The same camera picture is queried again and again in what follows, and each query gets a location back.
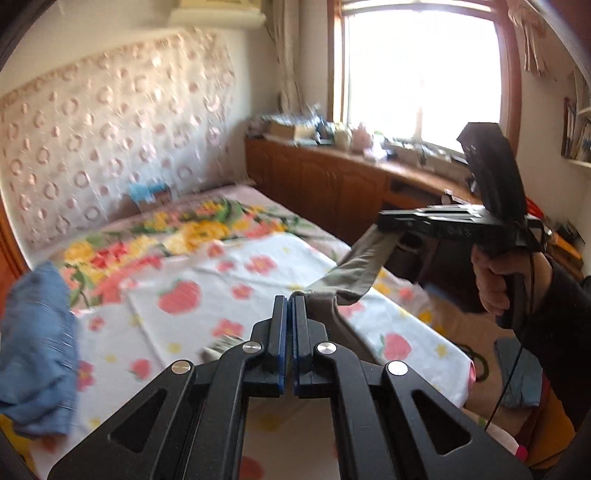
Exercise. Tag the cream air conditioner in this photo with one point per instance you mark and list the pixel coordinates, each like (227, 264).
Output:
(217, 18)

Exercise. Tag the wooden framed window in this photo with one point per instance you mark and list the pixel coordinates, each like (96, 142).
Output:
(415, 69)

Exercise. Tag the blue cloth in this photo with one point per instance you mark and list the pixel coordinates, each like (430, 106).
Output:
(519, 374)

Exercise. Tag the beige window curtain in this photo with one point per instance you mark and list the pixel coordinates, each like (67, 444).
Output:
(528, 37)
(286, 55)

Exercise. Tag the person's right hand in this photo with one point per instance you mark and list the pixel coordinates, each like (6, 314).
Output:
(491, 286)

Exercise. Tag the circle patterned wall curtain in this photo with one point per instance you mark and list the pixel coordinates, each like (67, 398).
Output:
(115, 138)

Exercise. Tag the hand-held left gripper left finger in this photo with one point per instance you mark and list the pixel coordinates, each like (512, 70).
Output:
(277, 350)

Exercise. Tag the person's right forearm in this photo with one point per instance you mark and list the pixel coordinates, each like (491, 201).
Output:
(554, 332)

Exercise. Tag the grey pants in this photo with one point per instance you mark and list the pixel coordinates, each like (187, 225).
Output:
(364, 263)

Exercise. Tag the wall shelf with books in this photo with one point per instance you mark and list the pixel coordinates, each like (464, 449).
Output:
(577, 134)

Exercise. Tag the long wooden cabinet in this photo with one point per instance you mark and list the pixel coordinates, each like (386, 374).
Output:
(323, 184)

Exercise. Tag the open cardboard box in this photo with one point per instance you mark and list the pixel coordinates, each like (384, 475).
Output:
(161, 201)

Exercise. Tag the folded blue jeans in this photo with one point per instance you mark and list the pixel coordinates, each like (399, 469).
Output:
(37, 346)

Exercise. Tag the small cardboard box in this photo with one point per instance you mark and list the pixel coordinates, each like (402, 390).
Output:
(282, 130)

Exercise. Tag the blue packet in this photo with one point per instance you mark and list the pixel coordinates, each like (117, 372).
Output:
(147, 191)

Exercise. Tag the white strawberry print sheet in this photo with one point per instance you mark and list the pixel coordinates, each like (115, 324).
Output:
(277, 258)

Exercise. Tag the pink bottle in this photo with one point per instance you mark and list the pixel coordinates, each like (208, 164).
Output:
(361, 137)

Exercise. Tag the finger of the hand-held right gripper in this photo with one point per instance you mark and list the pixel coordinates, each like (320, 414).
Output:
(406, 220)

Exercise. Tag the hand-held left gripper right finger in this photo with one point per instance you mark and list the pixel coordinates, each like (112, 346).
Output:
(300, 350)

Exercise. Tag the floral blanket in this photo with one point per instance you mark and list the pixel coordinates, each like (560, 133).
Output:
(198, 230)

